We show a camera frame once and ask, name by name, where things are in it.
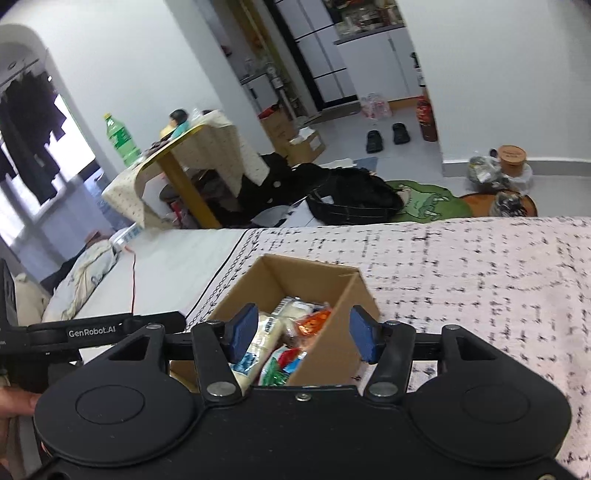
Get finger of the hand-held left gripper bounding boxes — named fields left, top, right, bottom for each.
left=130, top=311, right=187, bottom=342

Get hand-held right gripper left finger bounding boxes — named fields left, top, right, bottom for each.
left=99, top=303, right=259, bottom=406

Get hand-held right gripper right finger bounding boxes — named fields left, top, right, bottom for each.
left=349, top=305, right=506, bottom=404

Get long white snack packet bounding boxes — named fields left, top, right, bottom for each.
left=230, top=311, right=284, bottom=386

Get brown cardboard box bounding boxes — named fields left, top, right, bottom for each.
left=170, top=254, right=382, bottom=389

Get pink orange snack packet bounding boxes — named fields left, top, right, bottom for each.
left=293, top=307, right=334, bottom=348

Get green snack packet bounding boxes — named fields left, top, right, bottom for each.
left=259, top=346, right=308, bottom=387

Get clear packet of white cakes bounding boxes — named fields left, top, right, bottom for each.
left=276, top=296, right=331, bottom=324

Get person's left hand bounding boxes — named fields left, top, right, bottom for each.
left=0, top=387, right=41, bottom=420

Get white bed sheet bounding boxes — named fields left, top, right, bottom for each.
left=41, top=226, right=252, bottom=365

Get cream quilt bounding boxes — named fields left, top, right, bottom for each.
left=39, top=240, right=121, bottom=319

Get white power strip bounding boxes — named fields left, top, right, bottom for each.
left=111, top=224, right=141, bottom=247

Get yellow wooden table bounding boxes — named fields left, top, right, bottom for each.
left=134, top=122, right=222, bottom=229

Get black backpack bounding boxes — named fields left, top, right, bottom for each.
left=305, top=166, right=407, bottom=226

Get green floor rug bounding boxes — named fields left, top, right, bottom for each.
left=385, top=180, right=474, bottom=220

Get pile of black clothes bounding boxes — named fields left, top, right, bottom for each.
left=210, top=152, right=333, bottom=227

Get orange round stool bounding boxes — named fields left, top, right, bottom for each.
left=459, top=191, right=539, bottom=217

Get dotted cream tablecloth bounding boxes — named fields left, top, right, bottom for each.
left=100, top=111, right=271, bottom=227

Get green plastic bottle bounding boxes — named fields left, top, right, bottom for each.
left=104, top=113, right=143, bottom=168

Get dark crumpled bag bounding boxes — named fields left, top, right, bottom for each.
left=494, top=191, right=527, bottom=217

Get dark-haired doll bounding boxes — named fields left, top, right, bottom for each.
left=159, top=108, right=191, bottom=139

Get open cardboard floor box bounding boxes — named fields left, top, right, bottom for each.
left=286, top=127, right=326, bottom=164

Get clear plastic bag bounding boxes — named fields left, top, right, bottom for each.
left=466, top=156, right=504, bottom=192

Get dark clothes at window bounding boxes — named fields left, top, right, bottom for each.
left=0, top=69, right=68, bottom=204

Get tall cardboard floor box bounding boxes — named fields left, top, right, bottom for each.
left=259, top=106, right=296, bottom=155

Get clear plastic container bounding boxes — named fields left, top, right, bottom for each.
left=501, top=164, right=534, bottom=193

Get dark red-labelled bottle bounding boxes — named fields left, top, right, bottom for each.
left=417, top=96, right=439, bottom=142

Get pink wrapped water bottle pack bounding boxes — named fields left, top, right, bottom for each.
left=360, top=93, right=393, bottom=121

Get brown lidded tub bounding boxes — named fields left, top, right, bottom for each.
left=498, top=145, right=528, bottom=178

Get white kitchen cabinet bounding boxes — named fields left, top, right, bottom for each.
left=333, top=23, right=428, bottom=104

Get white refrigerator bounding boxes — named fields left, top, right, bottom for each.
left=272, top=0, right=361, bottom=112

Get row of kitchen bottles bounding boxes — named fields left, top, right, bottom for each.
left=335, top=0, right=400, bottom=38

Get red cable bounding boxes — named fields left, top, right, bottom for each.
left=121, top=247, right=137, bottom=315

